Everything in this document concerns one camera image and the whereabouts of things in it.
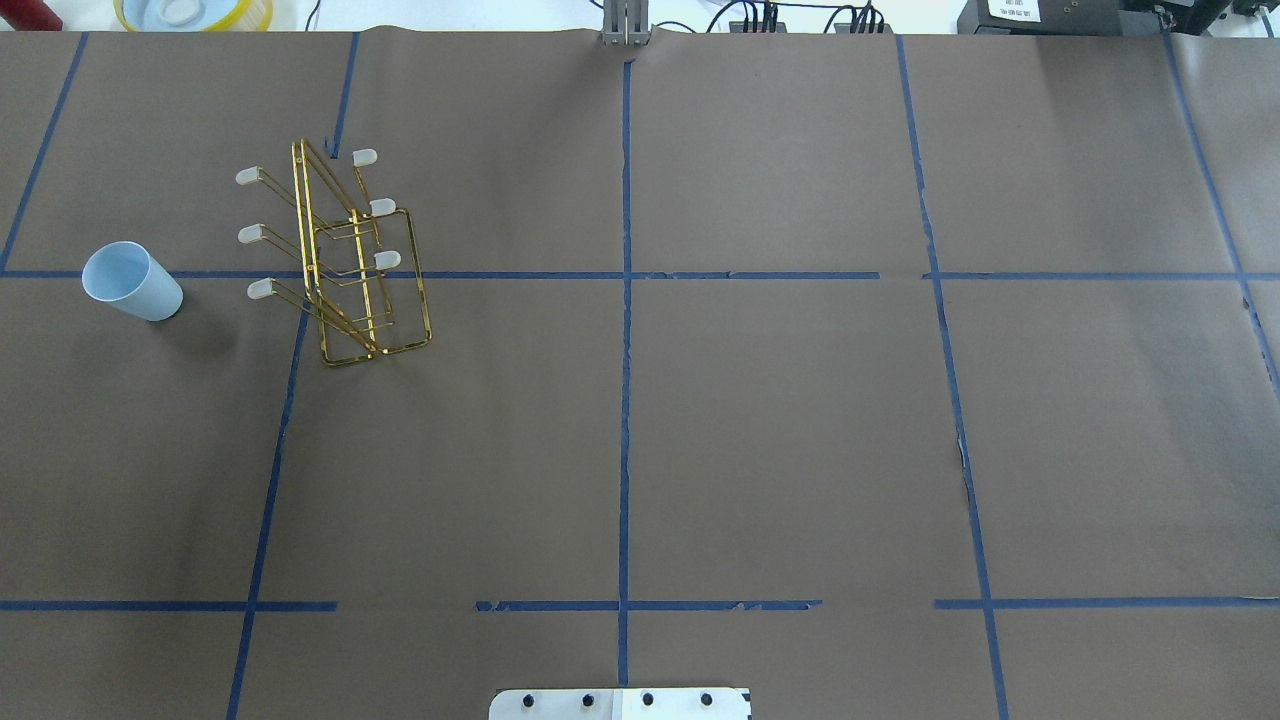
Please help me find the black box device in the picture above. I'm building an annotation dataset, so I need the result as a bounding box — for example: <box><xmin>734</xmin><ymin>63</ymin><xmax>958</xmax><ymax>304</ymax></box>
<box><xmin>955</xmin><ymin>1</ymin><xmax>1169</xmax><ymax>37</ymax></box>

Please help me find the light blue plastic cup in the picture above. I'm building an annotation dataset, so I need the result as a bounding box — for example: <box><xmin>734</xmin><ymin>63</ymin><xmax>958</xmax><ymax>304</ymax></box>
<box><xmin>81</xmin><ymin>241</ymin><xmax>184</xmax><ymax>322</ymax></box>

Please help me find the grey aluminium frame post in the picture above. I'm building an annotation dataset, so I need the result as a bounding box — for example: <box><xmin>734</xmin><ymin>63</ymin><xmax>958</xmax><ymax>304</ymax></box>
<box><xmin>596</xmin><ymin>0</ymin><xmax>652</xmax><ymax>47</ymax></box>

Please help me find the yellow bowl with blue lid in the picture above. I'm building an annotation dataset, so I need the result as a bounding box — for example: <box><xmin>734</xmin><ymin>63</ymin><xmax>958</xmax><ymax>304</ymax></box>
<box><xmin>111</xmin><ymin>0</ymin><xmax>274</xmax><ymax>33</ymax></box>

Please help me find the red cylindrical bottle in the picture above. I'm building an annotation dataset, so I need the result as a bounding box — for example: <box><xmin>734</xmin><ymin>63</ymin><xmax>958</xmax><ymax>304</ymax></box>
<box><xmin>0</xmin><ymin>0</ymin><xmax>64</xmax><ymax>32</ymax></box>

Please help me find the gold wire cup holder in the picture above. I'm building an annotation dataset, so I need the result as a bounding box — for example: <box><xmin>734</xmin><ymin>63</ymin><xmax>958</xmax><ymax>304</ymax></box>
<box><xmin>234</xmin><ymin>138</ymin><xmax>434</xmax><ymax>368</ymax></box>

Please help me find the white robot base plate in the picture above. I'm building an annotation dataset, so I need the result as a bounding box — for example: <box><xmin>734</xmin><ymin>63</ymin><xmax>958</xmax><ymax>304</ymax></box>
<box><xmin>488</xmin><ymin>687</ymin><xmax>753</xmax><ymax>719</ymax></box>

